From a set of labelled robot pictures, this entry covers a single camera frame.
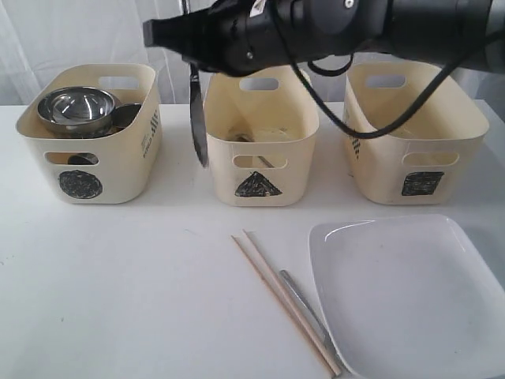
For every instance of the steel mug with handle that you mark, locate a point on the steel mug with handle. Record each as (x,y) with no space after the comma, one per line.
(123,116)

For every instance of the stainless steel bowl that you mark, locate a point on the stainless steel bowl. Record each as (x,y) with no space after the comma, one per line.
(77,112)

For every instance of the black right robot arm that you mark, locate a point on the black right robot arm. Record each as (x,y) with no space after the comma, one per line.
(427,31)

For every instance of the cream bin with triangle mark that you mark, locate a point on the cream bin with triangle mark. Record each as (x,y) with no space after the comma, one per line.
(283,123)

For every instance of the steel fork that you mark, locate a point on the steel fork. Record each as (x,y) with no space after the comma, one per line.
(297,294)

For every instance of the cream bin with square mark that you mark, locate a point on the cream bin with square mark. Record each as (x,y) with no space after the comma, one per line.
(423,162)

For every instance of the white backdrop curtain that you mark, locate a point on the white backdrop curtain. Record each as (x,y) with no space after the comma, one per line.
(40,39)

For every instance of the steel table knife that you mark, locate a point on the steel table knife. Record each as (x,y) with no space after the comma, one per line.
(197,121)

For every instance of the long steel spoon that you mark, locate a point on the long steel spoon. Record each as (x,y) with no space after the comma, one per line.
(242,137)

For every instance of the white square plate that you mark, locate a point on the white square plate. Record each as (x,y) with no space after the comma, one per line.
(408,297)

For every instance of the cream bin with circle mark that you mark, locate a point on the cream bin with circle mark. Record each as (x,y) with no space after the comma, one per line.
(125,158)

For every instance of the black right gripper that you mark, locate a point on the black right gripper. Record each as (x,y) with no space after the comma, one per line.
(225,37)

